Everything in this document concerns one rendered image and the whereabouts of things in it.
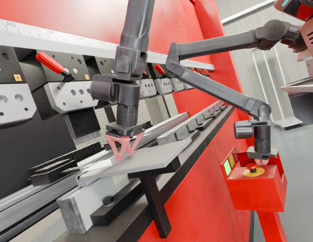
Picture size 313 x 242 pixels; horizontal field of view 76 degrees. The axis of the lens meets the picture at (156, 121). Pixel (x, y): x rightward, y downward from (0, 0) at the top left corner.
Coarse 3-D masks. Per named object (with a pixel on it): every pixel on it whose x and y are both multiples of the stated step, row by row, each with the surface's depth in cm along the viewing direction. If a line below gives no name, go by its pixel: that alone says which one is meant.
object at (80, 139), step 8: (72, 112) 57; (80, 112) 59; (88, 112) 62; (72, 120) 56; (80, 120) 59; (88, 120) 61; (96, 120) 64; (72, 128) 56; (80, 128) 58; (88, 128) 60; (96, 128) 63; (72, 136) 57; (80, 136) 57; (88, 136) 61; (96, 136) 64; (80, 144) 58
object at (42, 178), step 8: (64, 160) 74; (72, 160) 76; (48, 168) 67; (56, 168) 69; (64, 168) 71; (72, 168) 69; (80, 168) 64; (32, 176) 70; (40, 176) 67; (48, 176) 66; (56, 176) 68; (40, 184) 68
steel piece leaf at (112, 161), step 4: (124, 156) 58; (128, 156) 59; (108, 160) 62; (112, 160) 53; (116, 160) 54; (100, 164) 60; (104, 164) 58; (108, 164) 56; (112, 164) 53; (92, 168) 58; (96, 168) 56; (100, 168) 55
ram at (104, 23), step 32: (0, 0) 45; (32, 0) 52; (64, 0) 61; (96, 0) 75; (160, 0) 138; (0, 32) 43; (64, 32) 58; (96, 32) 71; (160, 32) 123; (192, 32) 194; (192, 64) 165
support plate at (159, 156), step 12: (168, 144) 57; (180, 144) 52; (132, 156) 57; (144, 156) 52; (156, 156) 47; (168, 156) 44; (108, 168) 52; (120, 168) 47; (132, 168) 44; (144, 168) 42; (156, 168) 41; (84, 180) 52
